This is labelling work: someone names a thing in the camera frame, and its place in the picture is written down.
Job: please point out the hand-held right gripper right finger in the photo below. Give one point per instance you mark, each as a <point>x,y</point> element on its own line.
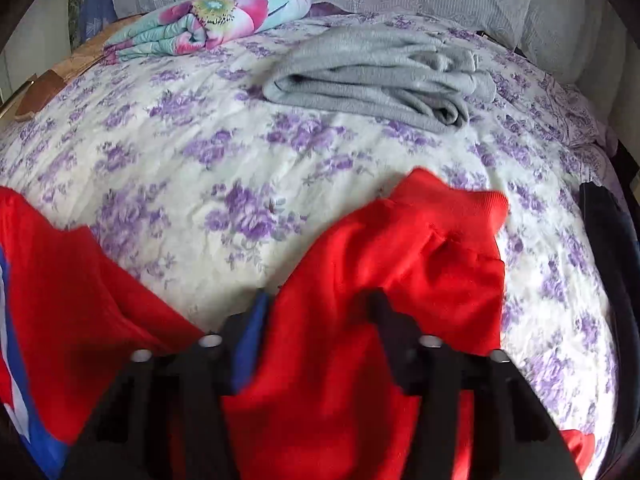
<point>382,320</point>

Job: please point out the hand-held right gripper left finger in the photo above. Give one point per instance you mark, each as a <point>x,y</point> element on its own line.
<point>252,327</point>

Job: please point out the red pants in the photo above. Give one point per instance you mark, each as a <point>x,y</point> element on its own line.
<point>325,360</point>

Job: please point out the purple floral bed sheet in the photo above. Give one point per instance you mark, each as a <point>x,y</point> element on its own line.
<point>210,170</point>

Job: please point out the dark cloth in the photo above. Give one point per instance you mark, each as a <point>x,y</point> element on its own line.
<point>607,260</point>

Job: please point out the grey folded garment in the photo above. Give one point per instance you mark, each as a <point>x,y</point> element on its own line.
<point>370,77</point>

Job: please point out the floral folded quilt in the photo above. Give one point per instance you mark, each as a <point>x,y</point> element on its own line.
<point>210,17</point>

